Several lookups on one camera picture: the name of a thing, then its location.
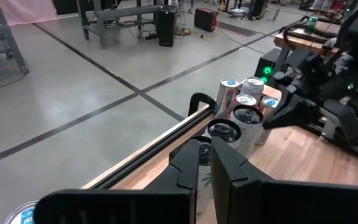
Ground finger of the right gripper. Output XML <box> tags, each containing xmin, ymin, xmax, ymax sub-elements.
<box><xmin>321</xmin><ymin>102</ymin><xmax>358</xmax><ymax>144</ymax></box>
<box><xmin>263</xmin><ymin>93</ymin><xmax>319</xmax><ymax>128</ymax></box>

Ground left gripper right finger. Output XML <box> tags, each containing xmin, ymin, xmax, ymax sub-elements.
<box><xmin>210</xmin><ymin>136</ymin><xmax>358</xmax><ymax>224</ymax></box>

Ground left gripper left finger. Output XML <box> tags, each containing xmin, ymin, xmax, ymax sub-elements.
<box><xmin>33</xmin><ymin>139</ymin><xmax>200</xmax><ymax>224</ymax></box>

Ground blue silver energy drink can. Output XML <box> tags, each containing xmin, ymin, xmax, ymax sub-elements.
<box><xmin>255</xmin><ymin>95</ymin><xmax>281</xmax><ymax>146</ymax></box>
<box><xmin>213</xmin><ymin>77</ymin><xmax>241</xmax><ymax>116</ymax></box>

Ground white Celsius can palm print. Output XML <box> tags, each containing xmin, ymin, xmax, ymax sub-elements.
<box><xmin>229</xmin><ymin>105</ymin><xmax>264</xmax><ymax>158</ymax></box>
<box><xmin>194</xmin><ymin>136</ymin><xmax>217</xmax><ymax>222</ymax></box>
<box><xmin>203</xmin><ymin>118</ymin><xmax>242</xmax><ymax>150</ymax></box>

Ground light blue slim can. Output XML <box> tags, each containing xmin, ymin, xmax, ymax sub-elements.
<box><xmin>4</xmin><ymin>200</ymin><xmax>39</xmax><ymax>224</ymax></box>

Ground wooden table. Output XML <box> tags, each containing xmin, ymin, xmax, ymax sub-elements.
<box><xmin>273</xmin><ymin>20</ymin><xmax>343</xmax><ymax>58</ymax></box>

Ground white can orange base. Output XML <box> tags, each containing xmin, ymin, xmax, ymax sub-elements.
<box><xmin>240</xmin><ymin>76</ymin><xmax>265</xmax><ymax>102</ymax></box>

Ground green can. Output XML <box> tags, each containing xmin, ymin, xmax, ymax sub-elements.
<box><xmin>306</xmin><ymin>16</ymin><xmax>319</xmax><ymax>32</ymax></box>

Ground black tower green lights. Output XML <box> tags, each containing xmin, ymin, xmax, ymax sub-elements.
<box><xmin>254</xmin><ymin>47</ymin><xmax>282</xmax><ymax>86</ymax></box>

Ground black floor mat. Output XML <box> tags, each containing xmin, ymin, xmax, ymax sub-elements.
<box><xmin>218</xmin><ymin>21</ymin><xmax>258</xmax><ymax>38</ymax></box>

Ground red black box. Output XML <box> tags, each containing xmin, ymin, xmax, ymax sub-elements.
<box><xmin>193</xmin><ymin>7</ymin><xmax>219</xmax><ymax>32</ymax></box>

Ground black computer tower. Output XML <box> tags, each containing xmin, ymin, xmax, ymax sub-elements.
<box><xmin>156</xmin><ymin>4</ymin><xmax>178</xmax><ymax>47</ymax></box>

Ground gray metal workbench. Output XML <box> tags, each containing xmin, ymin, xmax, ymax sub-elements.
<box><xmin>75</xmin><ymin>0</ymin><xmax>180</xmax><ymax>50</ymax></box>

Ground pink curtain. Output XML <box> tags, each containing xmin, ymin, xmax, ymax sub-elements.
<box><xmin>0</xmin><ymin>0</ymin><xmax>58</xmax><ymax>26</ymax></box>

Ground black table edge rail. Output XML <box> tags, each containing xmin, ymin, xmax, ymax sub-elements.
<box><xmin>81</xmin><ymin>104</ymin><xmax>216</xmax><ymax>190</ymax></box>

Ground black curved bracket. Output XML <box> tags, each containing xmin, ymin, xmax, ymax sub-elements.
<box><xmin>187</xmin><ymin>92</ymin><xmax>217</xmax><ymax>118</ymax></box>

